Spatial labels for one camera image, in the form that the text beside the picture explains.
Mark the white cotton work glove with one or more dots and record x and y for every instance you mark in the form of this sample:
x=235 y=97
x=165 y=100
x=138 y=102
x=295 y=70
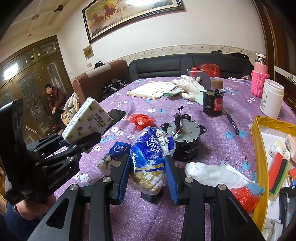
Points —
x=189 y=85

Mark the white plastic jar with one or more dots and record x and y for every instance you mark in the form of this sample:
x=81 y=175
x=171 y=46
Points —
x=270 y=99

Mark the white flat box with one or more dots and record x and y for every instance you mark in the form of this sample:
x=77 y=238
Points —
x=281 y=70

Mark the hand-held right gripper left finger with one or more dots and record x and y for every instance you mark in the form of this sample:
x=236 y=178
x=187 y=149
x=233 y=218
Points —
x=122 y=178

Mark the black power adapter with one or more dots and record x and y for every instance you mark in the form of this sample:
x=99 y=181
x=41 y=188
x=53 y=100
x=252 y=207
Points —
x=150 y=198

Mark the multicolour sponge pack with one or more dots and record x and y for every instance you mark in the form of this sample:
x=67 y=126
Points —
x=277 y=171

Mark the purple floral tablecloth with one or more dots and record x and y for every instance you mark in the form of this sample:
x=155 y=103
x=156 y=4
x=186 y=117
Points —
x=148 y=220

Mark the black garment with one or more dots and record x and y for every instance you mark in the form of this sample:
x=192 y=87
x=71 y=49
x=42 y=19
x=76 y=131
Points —
x=239 y=55

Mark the pink packet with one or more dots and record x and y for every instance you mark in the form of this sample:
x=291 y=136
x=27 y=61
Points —
x=291 y=146

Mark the black sofa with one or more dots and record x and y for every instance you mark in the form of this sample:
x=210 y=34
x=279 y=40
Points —
x=161 y=67

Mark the large red plastic bag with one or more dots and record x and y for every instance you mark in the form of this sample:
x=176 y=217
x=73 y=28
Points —
x=210 y=69

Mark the framed painting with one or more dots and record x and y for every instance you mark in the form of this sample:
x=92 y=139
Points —
x=129 y=16

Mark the black ink bottle with cork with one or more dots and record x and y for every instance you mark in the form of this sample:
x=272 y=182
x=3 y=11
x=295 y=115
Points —
x=214 y=104

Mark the person's left forearm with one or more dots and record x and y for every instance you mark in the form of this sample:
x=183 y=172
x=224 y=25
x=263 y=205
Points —
x=25 y=220

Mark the open paper booklet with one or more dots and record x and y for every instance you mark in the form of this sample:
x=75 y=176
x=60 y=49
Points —
x=152 y=90

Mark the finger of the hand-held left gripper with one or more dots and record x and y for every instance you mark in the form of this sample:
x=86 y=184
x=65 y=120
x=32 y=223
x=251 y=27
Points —
x=46 y=143
x=87 y=141

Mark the yellow wall plaque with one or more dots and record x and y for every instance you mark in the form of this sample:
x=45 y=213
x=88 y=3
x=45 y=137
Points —
x=88 y=51

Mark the black pen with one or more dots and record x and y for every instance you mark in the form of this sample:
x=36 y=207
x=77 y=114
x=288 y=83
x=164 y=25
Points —
x=231 y=121

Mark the beige coat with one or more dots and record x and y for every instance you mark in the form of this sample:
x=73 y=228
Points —
x=70 y=109

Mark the grey grinding disc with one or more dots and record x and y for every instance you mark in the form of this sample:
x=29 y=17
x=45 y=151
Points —
x=204 y=80

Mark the pink knit sleeved bottle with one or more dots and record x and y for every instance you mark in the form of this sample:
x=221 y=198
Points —
x=260 y=81

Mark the grey electric motor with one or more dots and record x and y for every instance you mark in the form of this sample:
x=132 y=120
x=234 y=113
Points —
x=185 y=139

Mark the small blue tissue pack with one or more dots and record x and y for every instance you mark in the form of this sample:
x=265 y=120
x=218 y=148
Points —
x=119 y=148

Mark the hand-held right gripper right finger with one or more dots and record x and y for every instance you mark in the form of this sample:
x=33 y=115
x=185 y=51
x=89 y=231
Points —
x=173 y=180

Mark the blue cloth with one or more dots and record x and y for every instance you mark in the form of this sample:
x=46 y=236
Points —
x=256 y=188

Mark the brown armchair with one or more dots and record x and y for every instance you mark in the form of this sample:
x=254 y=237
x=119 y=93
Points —
x=115 y=74

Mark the white cloth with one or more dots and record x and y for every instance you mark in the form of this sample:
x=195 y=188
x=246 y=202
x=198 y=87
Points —
x=212 y=173

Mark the floral white tissue pack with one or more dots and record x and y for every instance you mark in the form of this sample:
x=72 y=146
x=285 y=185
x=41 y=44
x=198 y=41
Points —
x=107 y=163

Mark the clear plastic cup red rim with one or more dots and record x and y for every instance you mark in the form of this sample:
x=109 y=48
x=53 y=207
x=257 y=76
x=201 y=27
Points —
x=192 y=73

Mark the black packet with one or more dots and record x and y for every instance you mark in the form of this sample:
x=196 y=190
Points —
x=288 y=204

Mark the yellow rimmed white tray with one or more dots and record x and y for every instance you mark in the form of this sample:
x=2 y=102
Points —
x=255 y=150

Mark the small red plastic bag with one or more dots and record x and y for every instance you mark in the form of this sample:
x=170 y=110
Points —
x=141 y=121
x=245 y=199

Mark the black equipment pile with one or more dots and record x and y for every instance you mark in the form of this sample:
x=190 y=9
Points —
x=113 y=85

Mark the black bag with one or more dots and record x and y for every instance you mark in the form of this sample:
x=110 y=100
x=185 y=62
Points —
x=98 y=65

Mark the large blue tissue bag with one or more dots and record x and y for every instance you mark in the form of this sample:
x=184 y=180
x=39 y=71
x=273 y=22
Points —
x=148 y=157

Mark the white plastic bag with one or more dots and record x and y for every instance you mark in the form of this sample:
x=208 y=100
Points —
x=272 y=229

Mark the black smartphone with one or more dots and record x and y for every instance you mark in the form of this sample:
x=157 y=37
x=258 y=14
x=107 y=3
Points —
x=116 y=115

